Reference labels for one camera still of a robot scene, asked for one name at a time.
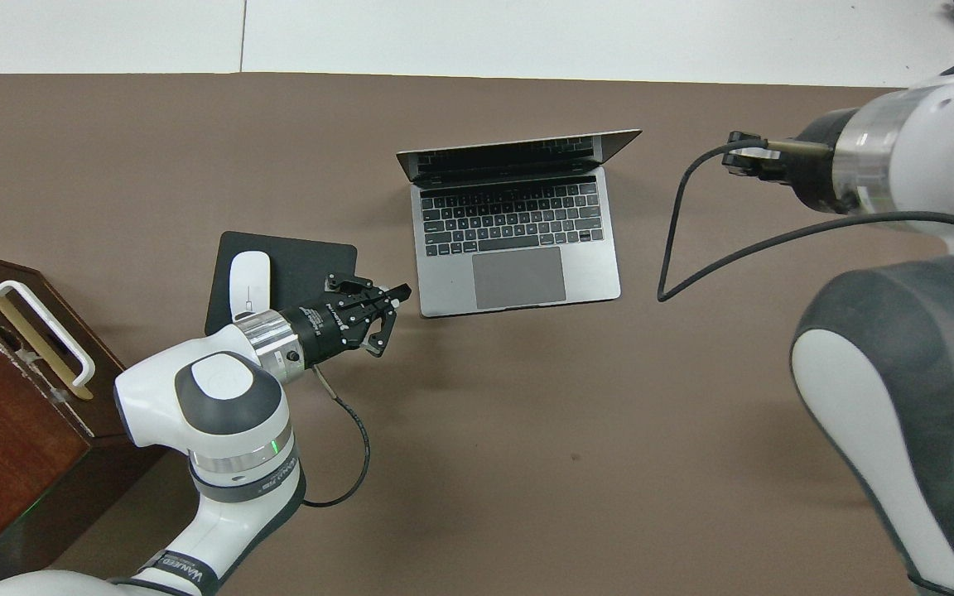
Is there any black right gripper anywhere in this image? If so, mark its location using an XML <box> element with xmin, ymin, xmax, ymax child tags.
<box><xmin>725</xmin><ymin>108</ymin><xmax>855</xmax><ymax>216</ymax></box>

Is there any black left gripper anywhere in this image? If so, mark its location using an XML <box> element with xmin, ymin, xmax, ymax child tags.
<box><xmin>278</xmin><ymin>273</ymin><xmax>412</xmax><ymax>371</ymax></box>

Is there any grey laptop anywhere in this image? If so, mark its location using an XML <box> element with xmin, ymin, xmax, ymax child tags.
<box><xmin>396</xmin><ymin>129</ymin><xmax>643</xmax><ymax>319</ymax></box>

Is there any black mouse pad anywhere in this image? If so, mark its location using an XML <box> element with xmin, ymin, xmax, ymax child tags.
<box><xmin>205</xmin><ymin>231</ymin><xmax>359</xmax><ymax>336</ymax></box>

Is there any white computer mouse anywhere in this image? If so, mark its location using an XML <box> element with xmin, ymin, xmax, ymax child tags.
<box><xmin>229</xmin><ymin>251</ymin><xmax>271</xmax><ymax>324</ymax></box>

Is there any brown table mat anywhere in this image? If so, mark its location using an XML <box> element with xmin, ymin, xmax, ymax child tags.
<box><xmin>0</xmin><ymin>73</ymin><xmax>954</xmax><ymax>596</ymax></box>

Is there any dark wooden box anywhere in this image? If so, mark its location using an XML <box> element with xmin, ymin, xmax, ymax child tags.
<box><xmin>0</xmin><ymin>246</ymin><xmax>167</xmax><ymax>596</ymax></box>

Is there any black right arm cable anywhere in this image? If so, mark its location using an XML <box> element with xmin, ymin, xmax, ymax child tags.
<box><xmin>657</xmin><ymin>139</ymin><xmax>954</xmax><ymax>303</ymax></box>

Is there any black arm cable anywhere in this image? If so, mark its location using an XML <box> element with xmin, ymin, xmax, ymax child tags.
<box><xmin>657</xmin><ymin>139</ymin><xmax>954</xmax><ymax>303</ymax></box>
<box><xmin>301</xmin><ymin>364</ymin><xmax>372</xmax><ymax>507</ymax></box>

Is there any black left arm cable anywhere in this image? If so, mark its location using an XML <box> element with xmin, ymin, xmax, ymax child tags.
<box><xmin>301</xmin><ymin>364</ymin><xmax>372</xmax><ymax>507</ymax></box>

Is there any white box handle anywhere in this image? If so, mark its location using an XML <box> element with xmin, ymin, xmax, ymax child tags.
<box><xmin>0</xmin><ymin>280</ymin><xmax>95</xmax><ymax>388</ymax></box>

